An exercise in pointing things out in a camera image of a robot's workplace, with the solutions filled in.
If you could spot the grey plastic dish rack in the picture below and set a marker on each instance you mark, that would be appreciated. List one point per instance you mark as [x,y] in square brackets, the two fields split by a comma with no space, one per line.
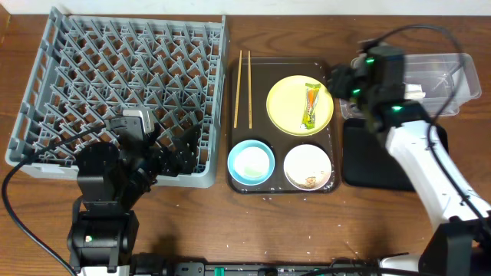
[89,69]

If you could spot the white napkin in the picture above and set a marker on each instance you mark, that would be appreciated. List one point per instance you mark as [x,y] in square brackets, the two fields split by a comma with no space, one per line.
[414,92]

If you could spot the wooden chopstick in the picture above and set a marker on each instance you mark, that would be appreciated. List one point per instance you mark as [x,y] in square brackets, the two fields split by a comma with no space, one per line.
[249,89]
[238,86]

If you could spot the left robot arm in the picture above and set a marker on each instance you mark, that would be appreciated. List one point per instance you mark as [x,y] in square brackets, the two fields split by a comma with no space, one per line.
[112,178]

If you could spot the green orange snack wrapper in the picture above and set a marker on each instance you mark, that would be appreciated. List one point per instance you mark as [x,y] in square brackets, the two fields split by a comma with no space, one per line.
[308,117]

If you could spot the white pink bowl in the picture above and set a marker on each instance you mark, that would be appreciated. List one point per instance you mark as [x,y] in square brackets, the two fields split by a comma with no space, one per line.
[308,167]

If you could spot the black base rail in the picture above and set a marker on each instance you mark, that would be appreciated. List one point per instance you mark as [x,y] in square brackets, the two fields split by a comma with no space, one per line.
[343,267]

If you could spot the clear plastic bin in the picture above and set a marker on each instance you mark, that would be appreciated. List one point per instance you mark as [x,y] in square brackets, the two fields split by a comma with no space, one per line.
[438,74]

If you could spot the light blue bowl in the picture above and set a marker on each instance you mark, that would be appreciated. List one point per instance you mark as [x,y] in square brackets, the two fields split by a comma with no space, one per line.
[251,162]

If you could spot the yellow round plate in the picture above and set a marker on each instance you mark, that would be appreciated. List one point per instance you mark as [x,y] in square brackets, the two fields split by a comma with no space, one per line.
[286,102]

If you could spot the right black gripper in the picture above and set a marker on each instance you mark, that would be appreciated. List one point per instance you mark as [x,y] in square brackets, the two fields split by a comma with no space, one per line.
[339,77]

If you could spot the dark brown serving tray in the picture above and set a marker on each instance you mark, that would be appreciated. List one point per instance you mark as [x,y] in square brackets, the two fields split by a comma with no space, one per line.
[265,73]

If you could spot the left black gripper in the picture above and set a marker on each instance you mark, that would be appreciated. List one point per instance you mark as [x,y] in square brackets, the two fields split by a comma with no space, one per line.
[163,156]

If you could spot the black waste tray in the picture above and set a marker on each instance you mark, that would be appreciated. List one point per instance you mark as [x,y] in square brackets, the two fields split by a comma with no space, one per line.
[364,161]

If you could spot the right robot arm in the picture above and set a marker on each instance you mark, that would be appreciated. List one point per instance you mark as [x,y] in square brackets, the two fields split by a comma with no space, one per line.
[460,244]

